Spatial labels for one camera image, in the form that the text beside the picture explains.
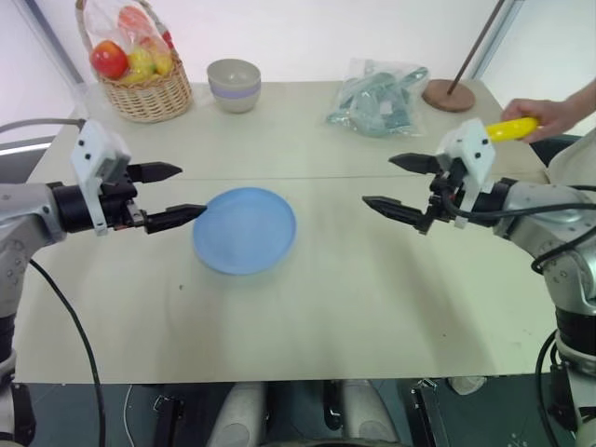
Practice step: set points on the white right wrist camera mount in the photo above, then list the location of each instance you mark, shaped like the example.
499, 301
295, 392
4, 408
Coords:
475, 144

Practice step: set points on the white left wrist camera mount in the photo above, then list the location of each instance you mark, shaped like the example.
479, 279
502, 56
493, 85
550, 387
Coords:
93, 149

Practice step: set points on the clear plastic fruit bag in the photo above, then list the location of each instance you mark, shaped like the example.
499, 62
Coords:
139, 28

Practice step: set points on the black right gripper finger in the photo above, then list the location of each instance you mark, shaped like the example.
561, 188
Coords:
416, 163
400, 210

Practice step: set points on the brown round stand with rod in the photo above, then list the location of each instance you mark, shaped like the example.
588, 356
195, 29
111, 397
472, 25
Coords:
449, 95

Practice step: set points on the orange fruit in bag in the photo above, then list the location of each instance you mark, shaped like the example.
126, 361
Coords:
135, 23

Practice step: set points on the person's bare hand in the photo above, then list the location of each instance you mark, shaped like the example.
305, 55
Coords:
551, 116

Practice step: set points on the yellow banana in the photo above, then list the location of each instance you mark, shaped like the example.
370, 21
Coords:
510, 129

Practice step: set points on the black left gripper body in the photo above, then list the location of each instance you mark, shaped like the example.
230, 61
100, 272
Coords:
118, 205

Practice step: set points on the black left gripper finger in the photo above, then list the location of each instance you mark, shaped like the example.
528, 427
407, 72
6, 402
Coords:
172, 218
156, 172

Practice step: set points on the beige bowl with lavender rim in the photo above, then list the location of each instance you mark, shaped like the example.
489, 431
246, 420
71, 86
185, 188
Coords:
235, 100

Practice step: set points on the gray rounded robot leg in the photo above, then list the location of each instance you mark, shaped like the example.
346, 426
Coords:
368, 414
239, 414

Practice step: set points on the person's beige garment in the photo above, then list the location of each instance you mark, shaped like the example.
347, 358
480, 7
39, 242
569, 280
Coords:
575, 160

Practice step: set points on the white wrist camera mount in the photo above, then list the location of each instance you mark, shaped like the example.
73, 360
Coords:
475, 144
93, 149

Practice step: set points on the clear bag of green items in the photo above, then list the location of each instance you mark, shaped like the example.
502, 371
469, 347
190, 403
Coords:
377, 102

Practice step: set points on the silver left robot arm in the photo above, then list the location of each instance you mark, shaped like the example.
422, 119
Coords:
28, 209

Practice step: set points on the red apple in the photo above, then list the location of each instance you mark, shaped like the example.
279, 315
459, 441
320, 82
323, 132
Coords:
109, 59

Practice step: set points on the yellow lemon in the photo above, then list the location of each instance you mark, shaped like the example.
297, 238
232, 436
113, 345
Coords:
141, 63

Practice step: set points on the blue round plate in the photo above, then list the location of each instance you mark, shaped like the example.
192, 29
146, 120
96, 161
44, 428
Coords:
244, 230

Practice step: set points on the person's bare forearm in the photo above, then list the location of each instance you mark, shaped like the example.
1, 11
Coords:
584, 104

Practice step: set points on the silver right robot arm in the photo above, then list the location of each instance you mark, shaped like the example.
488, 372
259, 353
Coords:
535, 209

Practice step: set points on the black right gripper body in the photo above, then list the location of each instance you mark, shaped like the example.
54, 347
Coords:
444, 205

